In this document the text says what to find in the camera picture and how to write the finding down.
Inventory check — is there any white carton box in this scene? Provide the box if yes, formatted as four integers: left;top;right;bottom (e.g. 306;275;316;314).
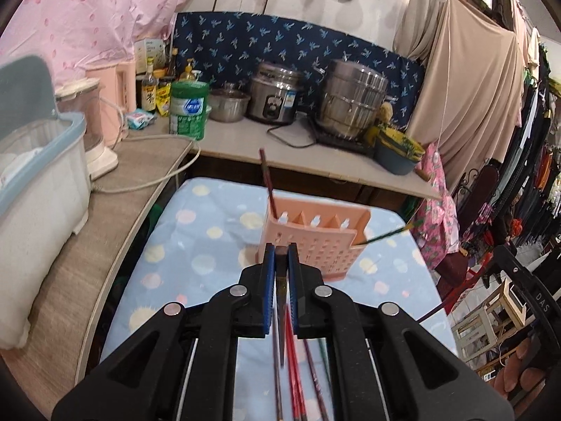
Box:
134;38;167;74

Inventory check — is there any beige hanging curtain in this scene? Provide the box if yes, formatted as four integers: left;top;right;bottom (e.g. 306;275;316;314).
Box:
393;0;524;188

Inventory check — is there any small steel lidded pot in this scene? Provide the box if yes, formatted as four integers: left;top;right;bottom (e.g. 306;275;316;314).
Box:
208;83;250;123

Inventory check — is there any pink spotted curtain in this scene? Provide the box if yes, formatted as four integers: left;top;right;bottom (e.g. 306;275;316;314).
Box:
1;0;187;83

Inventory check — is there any blue wipes packet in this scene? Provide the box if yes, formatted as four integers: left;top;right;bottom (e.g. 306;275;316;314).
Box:
124;109;157;130

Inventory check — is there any yellow soap dispenser bottle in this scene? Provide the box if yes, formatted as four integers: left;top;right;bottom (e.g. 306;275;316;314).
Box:
179;58;196;82

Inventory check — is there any pink perforated utensil holder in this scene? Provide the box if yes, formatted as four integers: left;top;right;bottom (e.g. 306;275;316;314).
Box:
256;198;371;280

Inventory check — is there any white blue storage bin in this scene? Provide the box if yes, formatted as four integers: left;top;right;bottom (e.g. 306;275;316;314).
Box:
1;55;90;350

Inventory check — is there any black power cable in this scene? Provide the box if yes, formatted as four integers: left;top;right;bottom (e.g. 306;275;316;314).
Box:
266;115;318;149

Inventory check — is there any ginger root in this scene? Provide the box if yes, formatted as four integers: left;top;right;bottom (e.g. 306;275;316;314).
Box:
378;102;393;125

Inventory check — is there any pink electric kettle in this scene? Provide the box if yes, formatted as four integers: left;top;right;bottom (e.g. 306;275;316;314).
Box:
85;60;136;146

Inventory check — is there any blue dotted table cloth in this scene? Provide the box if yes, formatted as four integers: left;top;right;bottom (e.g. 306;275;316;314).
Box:
100;178;441;420

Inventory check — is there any red chopstick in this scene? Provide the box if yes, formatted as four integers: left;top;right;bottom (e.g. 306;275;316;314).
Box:
298;364;307;421
284;306;303;421

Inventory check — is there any white power cable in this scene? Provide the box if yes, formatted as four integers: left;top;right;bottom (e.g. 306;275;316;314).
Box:
89;96;202;195

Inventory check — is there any pink pineapple garment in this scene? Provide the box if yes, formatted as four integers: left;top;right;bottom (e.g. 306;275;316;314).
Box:
415;142;459;271

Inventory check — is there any white blender jug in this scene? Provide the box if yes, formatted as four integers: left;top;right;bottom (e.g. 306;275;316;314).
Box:
55;78;118;181

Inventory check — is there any navy patterned backsplash cloth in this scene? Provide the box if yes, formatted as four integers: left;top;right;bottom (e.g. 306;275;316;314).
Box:
173;12;424;128

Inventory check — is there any wooden stool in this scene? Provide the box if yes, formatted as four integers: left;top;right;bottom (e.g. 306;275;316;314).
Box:
452;279;527;363

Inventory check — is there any black induction cooker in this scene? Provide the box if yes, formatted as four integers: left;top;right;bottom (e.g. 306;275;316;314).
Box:
307;117;374;159

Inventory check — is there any steel rice cooker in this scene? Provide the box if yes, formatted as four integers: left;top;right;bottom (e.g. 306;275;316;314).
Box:
245;62;303;126

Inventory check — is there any green chopstick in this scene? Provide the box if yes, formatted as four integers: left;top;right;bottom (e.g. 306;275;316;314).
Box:
360;220;423;245
318;338;333;390

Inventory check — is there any stacked steel steamer pot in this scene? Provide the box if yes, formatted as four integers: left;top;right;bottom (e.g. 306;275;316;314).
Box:
316;60;389;140

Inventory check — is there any maroon chopstick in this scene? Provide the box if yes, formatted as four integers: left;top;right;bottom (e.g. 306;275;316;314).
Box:
259;147;279;220
303;339;329;421

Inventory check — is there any blue bowl with yellow basin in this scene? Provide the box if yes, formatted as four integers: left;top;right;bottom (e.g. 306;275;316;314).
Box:
363;126;425;176

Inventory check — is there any green white canister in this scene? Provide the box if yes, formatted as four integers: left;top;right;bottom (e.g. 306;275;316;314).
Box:
169;81;209;141

